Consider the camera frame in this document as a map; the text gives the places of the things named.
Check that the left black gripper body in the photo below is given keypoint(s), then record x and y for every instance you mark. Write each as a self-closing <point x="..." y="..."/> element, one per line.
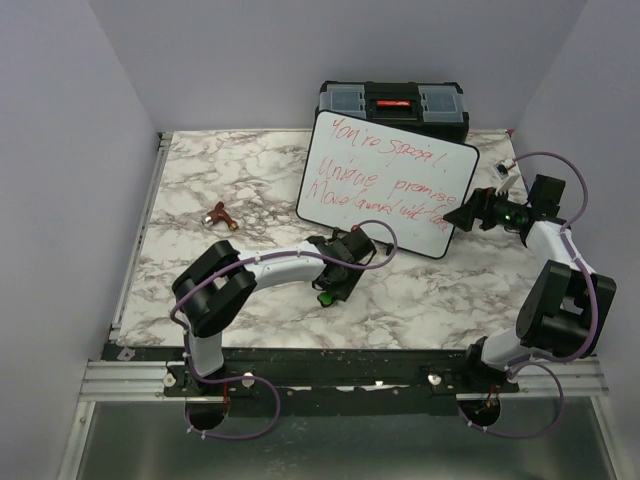
<point x="342" y="286"/>

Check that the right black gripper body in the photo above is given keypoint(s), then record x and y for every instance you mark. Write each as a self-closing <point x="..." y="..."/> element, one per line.
<point x="500" y="211"/>

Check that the green round eraser pad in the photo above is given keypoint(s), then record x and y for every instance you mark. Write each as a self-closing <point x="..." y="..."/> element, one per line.
<point x="325" y="299"/>

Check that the white whiteboard with red writing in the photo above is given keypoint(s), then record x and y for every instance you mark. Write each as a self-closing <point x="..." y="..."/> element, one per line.
<point x="398" y="185"/>

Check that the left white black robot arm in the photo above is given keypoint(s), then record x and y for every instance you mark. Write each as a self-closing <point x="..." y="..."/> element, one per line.
<point x="212" y="291"/>

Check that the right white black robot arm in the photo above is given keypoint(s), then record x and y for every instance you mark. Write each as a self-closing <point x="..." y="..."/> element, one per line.
<point x="564" y="313"/>

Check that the black plastic toolbox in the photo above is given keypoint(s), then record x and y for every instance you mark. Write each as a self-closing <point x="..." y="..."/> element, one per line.
<point x="436" y="110"/>

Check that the brown metal nozzle tip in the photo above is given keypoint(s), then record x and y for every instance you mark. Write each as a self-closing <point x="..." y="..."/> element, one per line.
<point x="219" y="215"/>

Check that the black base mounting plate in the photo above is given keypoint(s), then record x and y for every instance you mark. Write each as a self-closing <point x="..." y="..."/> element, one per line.
<point x="258" y="382"/>

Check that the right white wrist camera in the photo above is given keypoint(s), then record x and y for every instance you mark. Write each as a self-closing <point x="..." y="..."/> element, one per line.
<point x="507" y="177"/>

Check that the aluminium extrusion rail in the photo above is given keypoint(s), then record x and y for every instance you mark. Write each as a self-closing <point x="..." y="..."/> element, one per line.
<point x="106" y="381"/>

